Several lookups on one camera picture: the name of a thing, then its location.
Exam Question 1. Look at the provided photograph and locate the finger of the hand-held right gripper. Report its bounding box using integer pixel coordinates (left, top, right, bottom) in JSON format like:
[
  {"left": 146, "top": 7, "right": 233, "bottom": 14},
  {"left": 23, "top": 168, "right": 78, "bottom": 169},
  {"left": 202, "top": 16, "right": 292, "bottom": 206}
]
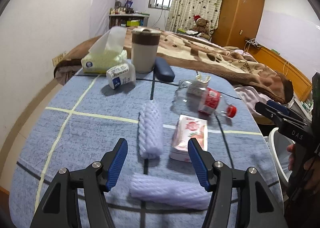
[{"left": 255, "top": 100, "right": 308, "bottom": 129}]

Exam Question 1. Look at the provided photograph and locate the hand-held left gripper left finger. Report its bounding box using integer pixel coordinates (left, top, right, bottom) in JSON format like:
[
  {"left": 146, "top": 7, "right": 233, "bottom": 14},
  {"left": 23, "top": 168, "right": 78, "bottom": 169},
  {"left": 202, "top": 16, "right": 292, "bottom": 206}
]
[{"left": 30, "top": 138, "right": 129, "bottom": 228}]

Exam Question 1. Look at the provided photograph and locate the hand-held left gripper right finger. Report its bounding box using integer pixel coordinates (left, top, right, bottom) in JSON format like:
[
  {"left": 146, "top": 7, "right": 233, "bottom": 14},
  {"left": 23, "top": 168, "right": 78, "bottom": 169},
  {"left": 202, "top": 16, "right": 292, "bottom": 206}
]
[{"left": 187, "top": 137, "right": 289, "bottom": 228}]

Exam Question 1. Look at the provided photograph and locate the white round trash bin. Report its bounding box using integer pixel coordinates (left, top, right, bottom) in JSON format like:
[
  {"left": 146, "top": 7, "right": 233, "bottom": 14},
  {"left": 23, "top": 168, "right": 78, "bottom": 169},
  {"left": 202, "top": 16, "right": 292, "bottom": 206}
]
[{"left": 269, "top": 127, "right": 295, "bottom": 188}]

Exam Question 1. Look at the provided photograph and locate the person's right hand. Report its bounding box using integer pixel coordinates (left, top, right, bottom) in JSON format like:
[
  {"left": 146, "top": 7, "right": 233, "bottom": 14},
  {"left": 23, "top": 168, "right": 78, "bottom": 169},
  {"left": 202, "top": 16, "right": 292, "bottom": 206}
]
[{"left": 287, "top": 144, "right": 320, "bottom": 191}]

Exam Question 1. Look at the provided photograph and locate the pink strawberry carton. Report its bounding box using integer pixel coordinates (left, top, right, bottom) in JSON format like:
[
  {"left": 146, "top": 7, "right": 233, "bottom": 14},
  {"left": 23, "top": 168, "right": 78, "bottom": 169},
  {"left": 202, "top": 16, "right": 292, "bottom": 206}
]
[{"left": 169, "top": 115, "right": 208, "bottom": 163}]

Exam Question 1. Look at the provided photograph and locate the white foam fruit net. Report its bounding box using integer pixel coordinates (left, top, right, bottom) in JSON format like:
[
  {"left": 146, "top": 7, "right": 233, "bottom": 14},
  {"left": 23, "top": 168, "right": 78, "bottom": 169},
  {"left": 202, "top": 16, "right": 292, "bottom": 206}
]
[
  {"left": 138, "top": 100, "right": 164, "bottom": 160},
  {"left": 129, "top": 173, "right": 213, "bottom": 210}
]

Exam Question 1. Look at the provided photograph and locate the wooden bed headboard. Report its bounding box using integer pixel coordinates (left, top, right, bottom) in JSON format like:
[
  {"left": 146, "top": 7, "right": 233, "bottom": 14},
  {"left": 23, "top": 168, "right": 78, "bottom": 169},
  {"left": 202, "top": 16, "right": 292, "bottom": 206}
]
[{"left": 246, "top": 44, "right": 313, "bottom": 103}]

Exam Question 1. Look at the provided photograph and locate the clear plastic bottle red label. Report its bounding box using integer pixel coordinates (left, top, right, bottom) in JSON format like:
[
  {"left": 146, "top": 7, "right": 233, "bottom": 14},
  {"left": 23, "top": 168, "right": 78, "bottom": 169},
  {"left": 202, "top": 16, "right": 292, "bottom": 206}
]
[{"left": 172, "top": 79, "right": 237, "bottom": 118}]

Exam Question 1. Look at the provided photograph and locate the brown paw print blanket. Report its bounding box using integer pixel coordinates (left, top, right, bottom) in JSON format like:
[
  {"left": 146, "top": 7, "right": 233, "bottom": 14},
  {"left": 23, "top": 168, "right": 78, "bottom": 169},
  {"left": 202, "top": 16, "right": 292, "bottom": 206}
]
[{"left": 54, "top": 27, "right": 294, "bottom": 105}]

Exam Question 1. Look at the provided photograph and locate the small white blue tissue pack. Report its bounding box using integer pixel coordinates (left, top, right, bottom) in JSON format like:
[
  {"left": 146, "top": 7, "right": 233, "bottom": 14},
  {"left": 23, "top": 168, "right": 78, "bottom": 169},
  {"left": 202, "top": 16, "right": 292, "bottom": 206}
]
[{"left": 106, "top": 63, "right": 137, "bottom": 90}]

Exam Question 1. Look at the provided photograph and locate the dark blue glasses case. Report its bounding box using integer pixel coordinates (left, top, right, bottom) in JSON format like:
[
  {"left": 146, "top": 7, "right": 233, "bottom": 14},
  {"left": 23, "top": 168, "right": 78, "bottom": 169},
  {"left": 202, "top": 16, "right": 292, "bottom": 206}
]
[{"left": 154, "top": 57, "right": 175, "bottom": 83}]

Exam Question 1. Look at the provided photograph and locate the yellow soft tissue pack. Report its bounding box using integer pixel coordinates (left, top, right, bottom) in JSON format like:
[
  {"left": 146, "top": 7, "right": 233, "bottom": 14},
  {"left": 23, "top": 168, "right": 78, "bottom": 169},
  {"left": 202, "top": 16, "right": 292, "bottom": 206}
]
[{"left": 81, "top": 27, "right": 128, "bottom": 75}]

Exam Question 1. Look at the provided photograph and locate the wooden wardrobe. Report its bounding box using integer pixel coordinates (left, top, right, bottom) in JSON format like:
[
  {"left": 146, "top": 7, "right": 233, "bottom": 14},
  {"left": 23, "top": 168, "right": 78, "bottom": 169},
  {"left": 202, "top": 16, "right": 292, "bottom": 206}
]
[{"left": 211, "top": 0, "right": 266, "bottom": 47}]

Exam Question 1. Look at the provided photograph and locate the brown teddy bear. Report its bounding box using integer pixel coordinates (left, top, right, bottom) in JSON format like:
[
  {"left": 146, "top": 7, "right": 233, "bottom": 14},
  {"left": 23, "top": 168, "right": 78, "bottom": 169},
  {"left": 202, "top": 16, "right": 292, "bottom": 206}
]
[{"left": 191, "top": 14, "right": 212, "bottom": 40}]

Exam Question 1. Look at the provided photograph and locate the beige cup with brown band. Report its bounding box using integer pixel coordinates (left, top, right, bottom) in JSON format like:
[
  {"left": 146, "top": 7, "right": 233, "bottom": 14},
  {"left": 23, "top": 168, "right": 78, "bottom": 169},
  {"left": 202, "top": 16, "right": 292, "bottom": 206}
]
[{"left": 131, "top": 27, "right": 162, "bottom": 73}]

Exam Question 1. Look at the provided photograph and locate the small grey desk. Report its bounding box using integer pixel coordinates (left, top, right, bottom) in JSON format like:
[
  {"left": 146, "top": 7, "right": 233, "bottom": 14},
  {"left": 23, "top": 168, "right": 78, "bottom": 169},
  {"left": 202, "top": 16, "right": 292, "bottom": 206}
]
[{"left": 109, "top": 12, "right": 150, "bottom": 31}]

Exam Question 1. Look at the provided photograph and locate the cluster of cosmetic jars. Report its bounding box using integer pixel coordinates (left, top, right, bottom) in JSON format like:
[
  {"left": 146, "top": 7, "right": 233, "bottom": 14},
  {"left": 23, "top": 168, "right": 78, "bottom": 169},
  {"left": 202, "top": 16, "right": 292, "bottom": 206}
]
[{"left": 110, "top": 0, "right": 135, "bottom": 15}]

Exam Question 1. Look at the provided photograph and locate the beige wall outlet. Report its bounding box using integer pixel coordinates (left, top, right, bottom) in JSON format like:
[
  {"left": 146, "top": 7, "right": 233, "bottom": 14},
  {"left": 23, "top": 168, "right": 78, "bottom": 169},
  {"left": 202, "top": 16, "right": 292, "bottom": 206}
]
[{"left": 52, "top": 52, "right": 67, "bottom": 67}]

